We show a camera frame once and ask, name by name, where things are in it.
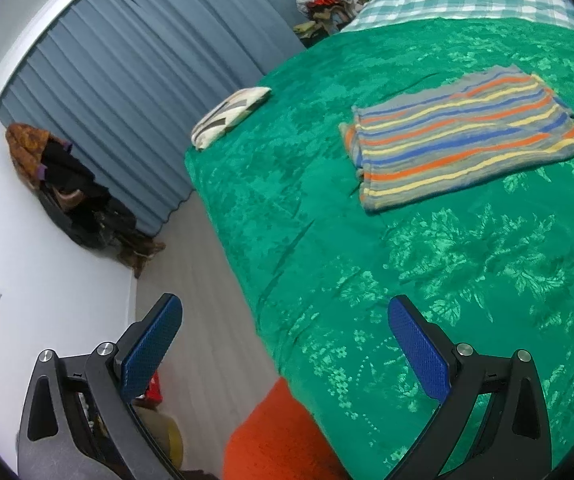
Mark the heap of dark clothes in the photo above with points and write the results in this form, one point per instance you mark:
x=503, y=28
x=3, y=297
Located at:
x=77, y=185

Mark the small red box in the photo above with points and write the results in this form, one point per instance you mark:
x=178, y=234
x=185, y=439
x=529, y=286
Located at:
x=154, y=390

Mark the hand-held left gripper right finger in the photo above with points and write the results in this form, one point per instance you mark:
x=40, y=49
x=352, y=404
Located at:
x=419, y=345

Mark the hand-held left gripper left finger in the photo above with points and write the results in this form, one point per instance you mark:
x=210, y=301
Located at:
x=152, y=340

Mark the green floral bedspread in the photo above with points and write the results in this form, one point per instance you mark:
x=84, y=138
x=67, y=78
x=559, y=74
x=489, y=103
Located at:
x=342, y=260

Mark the blue curtain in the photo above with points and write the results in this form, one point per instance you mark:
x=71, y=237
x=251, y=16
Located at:
x=142, y=85

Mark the striped knit sweater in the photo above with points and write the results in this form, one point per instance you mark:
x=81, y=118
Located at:
x=467, y=135

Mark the cream patterned pillow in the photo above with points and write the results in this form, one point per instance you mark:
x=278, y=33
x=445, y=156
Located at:
x=229, y=115

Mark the pile of mixed clothes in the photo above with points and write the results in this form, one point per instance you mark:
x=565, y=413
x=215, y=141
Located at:
x=324, y=20

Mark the green checked bed sheet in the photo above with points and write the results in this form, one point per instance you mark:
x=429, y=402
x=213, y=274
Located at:
x=467, y=0

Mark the person's orange trouser leg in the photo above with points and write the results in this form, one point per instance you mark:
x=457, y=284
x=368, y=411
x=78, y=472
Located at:
x=277, y=440

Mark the yellow round container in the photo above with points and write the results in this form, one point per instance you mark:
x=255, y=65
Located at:
x=164, y=435

